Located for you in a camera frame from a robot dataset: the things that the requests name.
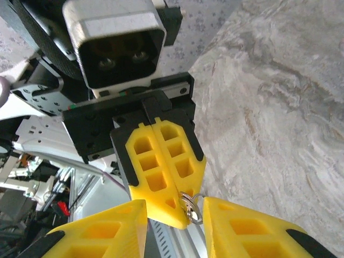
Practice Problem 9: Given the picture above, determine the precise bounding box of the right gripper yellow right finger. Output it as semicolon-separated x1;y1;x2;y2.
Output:
203;196;338;258

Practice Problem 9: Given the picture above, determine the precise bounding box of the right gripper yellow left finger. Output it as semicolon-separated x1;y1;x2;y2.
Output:
16;199;148;258

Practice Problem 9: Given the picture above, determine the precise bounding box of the silver key ring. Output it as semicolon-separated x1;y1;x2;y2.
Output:
178;191;205;225

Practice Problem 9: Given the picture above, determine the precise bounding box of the aluminium front rail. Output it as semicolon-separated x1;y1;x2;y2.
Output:
169;221;208;258

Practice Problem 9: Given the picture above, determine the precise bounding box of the grey slotted cable duct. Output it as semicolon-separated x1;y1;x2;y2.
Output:
147;218;175;258

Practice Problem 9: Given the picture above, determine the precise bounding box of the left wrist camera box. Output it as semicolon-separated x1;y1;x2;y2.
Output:
62;0;167;99

